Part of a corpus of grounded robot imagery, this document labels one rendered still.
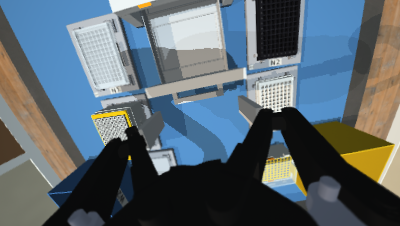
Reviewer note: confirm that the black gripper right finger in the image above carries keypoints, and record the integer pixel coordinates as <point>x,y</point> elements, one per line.
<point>338,194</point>

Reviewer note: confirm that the blue flat mat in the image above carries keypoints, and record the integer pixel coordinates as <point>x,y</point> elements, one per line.
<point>202,130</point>

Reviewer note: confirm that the yellow open-top bin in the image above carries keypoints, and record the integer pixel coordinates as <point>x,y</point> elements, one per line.
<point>347,140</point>

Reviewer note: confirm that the white multi-well plate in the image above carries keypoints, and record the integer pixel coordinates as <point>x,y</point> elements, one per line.
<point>273,96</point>
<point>100,52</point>

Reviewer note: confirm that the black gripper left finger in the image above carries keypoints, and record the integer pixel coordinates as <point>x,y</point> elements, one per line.
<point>92,200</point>

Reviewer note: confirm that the dark blue open bin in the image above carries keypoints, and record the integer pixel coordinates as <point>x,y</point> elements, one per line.
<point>69,183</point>

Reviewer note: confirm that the black multi-well plate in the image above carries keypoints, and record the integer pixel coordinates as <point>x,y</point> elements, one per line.
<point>277,28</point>

